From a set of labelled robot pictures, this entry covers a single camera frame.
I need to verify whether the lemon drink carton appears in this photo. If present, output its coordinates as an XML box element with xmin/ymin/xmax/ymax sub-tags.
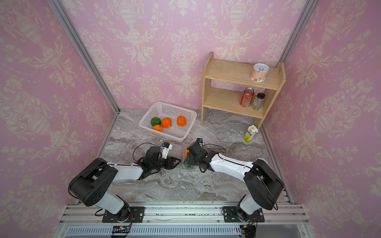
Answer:
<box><xmin>244</xmin><ymin>125</ymin><xmax>259</xmax><ymax>143</ymax></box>

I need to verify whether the white orange paper cup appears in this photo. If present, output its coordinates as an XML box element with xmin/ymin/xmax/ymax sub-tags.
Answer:
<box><xmin>251</xmin><ymin>63</ymin><xmax>270</xmax><ymax>83</ymax></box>

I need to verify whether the glass jar black lid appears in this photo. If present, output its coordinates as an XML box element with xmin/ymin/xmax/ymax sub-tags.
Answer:
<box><xmin>252</xmin><ymin>93</ymin><xmax>266</xmax><ymax>111</ymax></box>

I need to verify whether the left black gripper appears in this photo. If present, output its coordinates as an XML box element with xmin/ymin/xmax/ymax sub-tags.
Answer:
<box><xmin>151</xmin><ymin>156</ymin><xmax>183</xmax><ymax>171</ymax></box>

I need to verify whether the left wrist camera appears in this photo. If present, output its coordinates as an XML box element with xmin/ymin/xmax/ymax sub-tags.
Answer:
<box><xmin>160</xmin><ymin>142</ymin><xmax>173</xmax><ymax>159</ymax></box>

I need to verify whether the red soda can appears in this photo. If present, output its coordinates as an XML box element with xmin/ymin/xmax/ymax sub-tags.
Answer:
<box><xmin>240</xmin><ymin>87</ymin><xmax>255</xmax><ymax>108</ymax></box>

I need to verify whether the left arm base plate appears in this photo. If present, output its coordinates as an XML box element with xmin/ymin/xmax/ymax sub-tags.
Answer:
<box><xmin>102</xmin><ymin>206</ymin><xmax>145</xmax><ymax>223</ymax></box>

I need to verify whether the white plastic basket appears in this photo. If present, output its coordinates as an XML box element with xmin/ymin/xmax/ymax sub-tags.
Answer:
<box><xmin>139</xmin><ymin>102</ymin><xmax>197</xmax><ymax>142</ymax></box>

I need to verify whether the aluminium rail frame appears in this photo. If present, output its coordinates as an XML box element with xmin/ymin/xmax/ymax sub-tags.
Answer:
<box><xmin>54</xmin><ymin>193</ymin><xmax>313</xmax><ymax>238</ymax></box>

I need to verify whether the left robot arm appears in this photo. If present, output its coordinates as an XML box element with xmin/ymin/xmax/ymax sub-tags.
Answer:
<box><xmin>68</xmin><ymin>143</ymin><xmax>181</xmax><ymax>223</ymax></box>

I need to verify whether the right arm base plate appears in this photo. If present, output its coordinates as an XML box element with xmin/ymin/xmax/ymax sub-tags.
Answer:
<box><xmin>222</xmin><ymin>206</ymin><xmax>265</xmax><ymax>223</ymax></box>

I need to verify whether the wooden two-tier shelf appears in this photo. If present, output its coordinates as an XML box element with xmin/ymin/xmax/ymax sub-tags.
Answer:
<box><xmin>200</xmin><ymin>52</ymin><xmax>286</xmax><ymax>128</ymax></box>

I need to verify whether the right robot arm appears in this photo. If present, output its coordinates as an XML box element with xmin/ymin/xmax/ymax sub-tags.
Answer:
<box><xmin>184</xmin><ymin>141</ymin><xmax>284</xmax><ymax>222</ymax></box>

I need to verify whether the clear clamshell container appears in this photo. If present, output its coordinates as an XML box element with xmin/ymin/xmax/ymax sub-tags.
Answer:
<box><xmin>225</xmin><ymin>142</ymin><xmax>263</xmax><ymax>162</ymax></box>
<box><xmin>184</xmin><ymin>151</ymin><xmax>198</xmax><ymax>170</ymax></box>

